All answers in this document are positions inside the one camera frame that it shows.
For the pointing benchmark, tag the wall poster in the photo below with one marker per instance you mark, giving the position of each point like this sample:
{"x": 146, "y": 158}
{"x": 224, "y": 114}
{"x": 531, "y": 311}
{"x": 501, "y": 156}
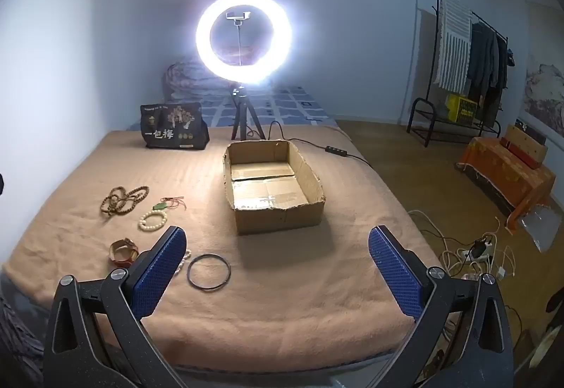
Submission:
{"x": 542, "y": 84}

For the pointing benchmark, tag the tan cardboard box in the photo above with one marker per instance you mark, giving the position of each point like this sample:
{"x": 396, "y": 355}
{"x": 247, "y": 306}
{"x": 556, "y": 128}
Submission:
{"x": 528, "y": 143}

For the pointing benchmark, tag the black tripod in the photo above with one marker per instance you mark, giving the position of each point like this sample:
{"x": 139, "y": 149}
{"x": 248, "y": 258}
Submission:
{"x": 238, "y": 106}

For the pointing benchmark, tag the long red box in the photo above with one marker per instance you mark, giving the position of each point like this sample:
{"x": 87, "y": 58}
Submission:
{"x": 520, "y": 154}

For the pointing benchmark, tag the phone holder clamp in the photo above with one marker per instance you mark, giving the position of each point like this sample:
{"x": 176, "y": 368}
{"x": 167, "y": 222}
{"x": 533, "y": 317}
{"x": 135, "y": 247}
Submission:
{"x": 238, "y": 15}

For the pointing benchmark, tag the peach blanket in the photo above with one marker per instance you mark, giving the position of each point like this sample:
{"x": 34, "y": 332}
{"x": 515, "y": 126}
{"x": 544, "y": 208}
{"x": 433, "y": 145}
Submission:
{"x": 286, "y": 282}

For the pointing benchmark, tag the orange cloth covered bench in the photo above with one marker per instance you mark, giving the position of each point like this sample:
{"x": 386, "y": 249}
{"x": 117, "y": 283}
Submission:
{"x": 502, "y": 181}

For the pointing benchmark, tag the thin black bangle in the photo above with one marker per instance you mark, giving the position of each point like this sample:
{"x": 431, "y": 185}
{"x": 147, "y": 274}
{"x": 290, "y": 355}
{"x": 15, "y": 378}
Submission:
{"x": 208, "y": 256}

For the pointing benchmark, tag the striped white towel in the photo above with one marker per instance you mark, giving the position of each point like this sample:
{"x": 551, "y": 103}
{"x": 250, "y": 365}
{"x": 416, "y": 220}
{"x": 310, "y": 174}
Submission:
{"x": 454, "y": 44}

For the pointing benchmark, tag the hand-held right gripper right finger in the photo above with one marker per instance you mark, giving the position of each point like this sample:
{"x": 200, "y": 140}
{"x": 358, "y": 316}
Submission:
{"x": 396, "y": 275}

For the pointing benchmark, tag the clear plastic sheet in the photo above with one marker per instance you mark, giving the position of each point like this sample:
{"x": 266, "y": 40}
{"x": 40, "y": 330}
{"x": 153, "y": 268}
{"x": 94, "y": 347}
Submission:
{"x": 537, "y": 227}

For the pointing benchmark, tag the red brown wrist band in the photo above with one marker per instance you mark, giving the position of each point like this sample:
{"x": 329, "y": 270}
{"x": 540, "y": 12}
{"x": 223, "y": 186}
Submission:
{"x": 115, "y": 253}

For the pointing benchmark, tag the dark hanging clothes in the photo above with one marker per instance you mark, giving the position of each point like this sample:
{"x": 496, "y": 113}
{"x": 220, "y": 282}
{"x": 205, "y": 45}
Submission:
{"x": 484, "y": 62}

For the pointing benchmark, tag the black printed snack bag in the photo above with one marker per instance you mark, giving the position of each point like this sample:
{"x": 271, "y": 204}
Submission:
{"x": 174, "y": 128}

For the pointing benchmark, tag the yellow box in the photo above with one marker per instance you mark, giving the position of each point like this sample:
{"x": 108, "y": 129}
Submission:
{"x": 460, "y": 108}

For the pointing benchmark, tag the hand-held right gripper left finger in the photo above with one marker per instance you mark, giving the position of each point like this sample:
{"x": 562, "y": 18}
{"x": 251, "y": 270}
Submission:
{"x": 158, "y": 273}

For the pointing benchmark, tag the white power strip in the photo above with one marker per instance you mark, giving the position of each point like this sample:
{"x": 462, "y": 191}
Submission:
{"x": 473, "y": 256}

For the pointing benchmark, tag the folded patterned quilt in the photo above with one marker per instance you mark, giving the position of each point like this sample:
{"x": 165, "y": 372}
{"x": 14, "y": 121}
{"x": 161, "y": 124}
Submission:
{"x": 185, "y": 79}

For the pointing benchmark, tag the black clothes rack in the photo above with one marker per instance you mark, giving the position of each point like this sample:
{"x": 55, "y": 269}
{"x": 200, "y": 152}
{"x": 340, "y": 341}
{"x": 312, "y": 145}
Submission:
{"x": 437, "y": 18}

